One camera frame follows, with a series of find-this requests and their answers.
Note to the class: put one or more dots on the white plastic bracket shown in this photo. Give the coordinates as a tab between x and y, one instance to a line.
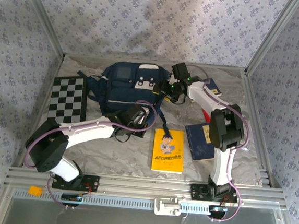
167	206

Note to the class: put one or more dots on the black grey checkerboard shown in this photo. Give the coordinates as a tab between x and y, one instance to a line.
67	97

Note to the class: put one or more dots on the aluminium frame cross rail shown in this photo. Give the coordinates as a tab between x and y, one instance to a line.
143	186

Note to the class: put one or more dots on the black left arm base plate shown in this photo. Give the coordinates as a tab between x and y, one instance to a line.
90	184

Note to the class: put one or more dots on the left small circuit board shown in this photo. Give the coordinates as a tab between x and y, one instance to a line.
71	197

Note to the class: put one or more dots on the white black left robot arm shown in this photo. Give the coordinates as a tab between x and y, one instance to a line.
85	130

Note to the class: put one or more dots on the small circuit board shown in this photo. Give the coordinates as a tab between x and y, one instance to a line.
71	197
217	209

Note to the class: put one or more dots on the navy blue student backpack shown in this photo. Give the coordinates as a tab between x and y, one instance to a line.
130	89

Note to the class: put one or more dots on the aluminium frame post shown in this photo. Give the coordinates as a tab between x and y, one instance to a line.
274	36
42	16

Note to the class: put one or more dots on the grey metal sheet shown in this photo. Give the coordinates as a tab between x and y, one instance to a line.
129	223

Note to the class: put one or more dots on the large dark blue book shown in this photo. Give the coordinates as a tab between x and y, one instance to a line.
199	145

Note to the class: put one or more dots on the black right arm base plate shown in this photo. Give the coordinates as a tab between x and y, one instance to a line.
197	192

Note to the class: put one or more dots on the right small circuit board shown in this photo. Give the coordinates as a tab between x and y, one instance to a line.
217	209

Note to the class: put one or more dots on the small blue book yellow label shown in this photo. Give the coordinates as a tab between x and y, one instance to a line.
214	89

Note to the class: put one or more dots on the orange connector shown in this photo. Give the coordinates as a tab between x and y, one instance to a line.
35	190

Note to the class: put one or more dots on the yellow cartoon cover book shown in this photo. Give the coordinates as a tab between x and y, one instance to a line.
168	153

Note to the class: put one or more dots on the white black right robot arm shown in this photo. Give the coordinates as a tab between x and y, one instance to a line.
222	165

